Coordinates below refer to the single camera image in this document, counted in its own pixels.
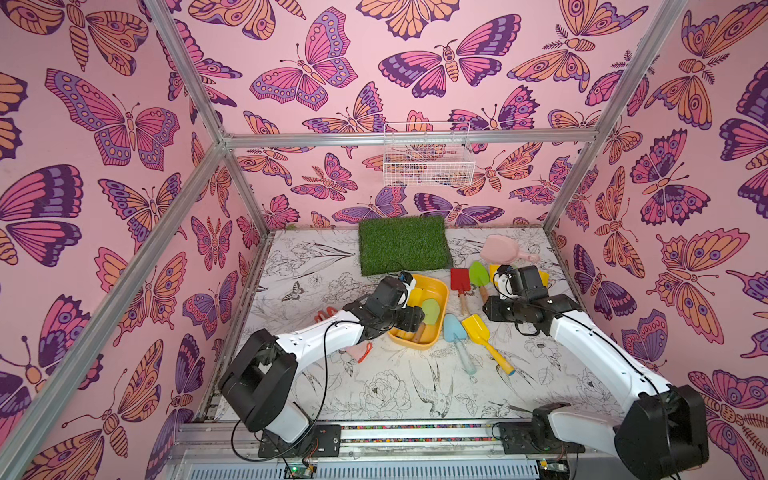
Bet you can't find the blue trowel white handle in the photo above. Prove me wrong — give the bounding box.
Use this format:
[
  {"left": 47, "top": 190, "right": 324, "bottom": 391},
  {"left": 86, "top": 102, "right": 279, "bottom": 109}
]
[{"left": 443, "top": 313, "right": 477, "bottom": 376}]

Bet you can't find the red shovel wooden handle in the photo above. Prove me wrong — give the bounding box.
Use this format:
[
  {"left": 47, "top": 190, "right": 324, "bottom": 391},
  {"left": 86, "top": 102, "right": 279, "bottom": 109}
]
[{"left": 450, "top": 268, "right": 472, "bottom": 317}]

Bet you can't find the pink plastic dustpan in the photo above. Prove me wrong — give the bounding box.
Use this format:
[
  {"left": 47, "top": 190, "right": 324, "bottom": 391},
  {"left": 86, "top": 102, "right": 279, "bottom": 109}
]
[{"left": 480, "top": 234, "right": 540, "bottom": 265}]

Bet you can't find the white wire basket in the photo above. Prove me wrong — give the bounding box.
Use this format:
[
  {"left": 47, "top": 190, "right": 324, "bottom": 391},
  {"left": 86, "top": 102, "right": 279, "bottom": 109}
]
[{"left": 381, "top": 122, "right": 476, "bottom": 188}]

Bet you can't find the aluminium frame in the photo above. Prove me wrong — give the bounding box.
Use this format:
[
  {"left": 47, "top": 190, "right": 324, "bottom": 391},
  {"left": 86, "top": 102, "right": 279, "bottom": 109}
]
[{"left": 0, "top": 0, "right": 691, "bottom": 480}]

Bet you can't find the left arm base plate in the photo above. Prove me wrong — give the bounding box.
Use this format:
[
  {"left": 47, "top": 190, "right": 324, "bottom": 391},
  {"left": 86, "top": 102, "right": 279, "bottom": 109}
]
[{"left": 258, "top": 424, "right": 342, "bottom": 459}]

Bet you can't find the light green spade wooden handle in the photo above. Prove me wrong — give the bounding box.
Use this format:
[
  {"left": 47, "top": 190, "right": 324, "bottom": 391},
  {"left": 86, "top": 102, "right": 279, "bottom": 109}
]
[{"left": 412, "top": 299, "right": 441, "bottom": 343}]

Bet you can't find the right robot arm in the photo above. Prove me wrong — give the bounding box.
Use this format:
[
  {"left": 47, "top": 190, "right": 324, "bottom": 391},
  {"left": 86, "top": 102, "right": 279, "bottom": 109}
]
[{"left": 483, "top": 265, "right": 710, "bottom": 479}]

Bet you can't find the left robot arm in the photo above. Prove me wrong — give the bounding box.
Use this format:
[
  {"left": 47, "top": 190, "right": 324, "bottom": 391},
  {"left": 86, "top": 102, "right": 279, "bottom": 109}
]
[{"left": 218, "top": 271, "right": 425, "bottom": 444}]

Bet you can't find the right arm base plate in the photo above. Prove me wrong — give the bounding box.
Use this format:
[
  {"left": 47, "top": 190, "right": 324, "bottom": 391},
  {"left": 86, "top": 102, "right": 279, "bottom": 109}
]
[{"left": 491, "top": 402, "right": 586, "bottom": 456}]

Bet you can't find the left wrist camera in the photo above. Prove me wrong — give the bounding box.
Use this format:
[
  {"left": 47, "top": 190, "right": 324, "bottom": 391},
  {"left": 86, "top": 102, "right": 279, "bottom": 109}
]
[{"left": 399, "top": 271, "right": 416, "bottom": 303}]

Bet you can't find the yellow plastic storage box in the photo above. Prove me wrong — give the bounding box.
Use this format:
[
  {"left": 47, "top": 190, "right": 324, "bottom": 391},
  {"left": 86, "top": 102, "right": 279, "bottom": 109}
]
[{"left": 388, "top": 274, "right": 450, "bottom": 350}]

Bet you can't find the artificial grass mat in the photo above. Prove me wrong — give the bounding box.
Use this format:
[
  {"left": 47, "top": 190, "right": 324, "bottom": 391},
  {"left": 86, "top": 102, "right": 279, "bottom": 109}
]
[{"left": 358, "top": 216, "right": 454, "bottom": 276}]

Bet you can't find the green trowel wooden handle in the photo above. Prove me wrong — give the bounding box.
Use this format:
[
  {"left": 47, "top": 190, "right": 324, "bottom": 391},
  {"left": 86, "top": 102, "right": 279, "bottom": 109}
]
[{"left": 469, "top": 261, "right": 491, "bottom": 303}]

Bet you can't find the red white garden glove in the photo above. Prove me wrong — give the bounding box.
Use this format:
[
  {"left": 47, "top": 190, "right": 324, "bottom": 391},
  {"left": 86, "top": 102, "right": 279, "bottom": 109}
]
[{"left": 314, "top": 305, "right": 373, "bottom": 364}]

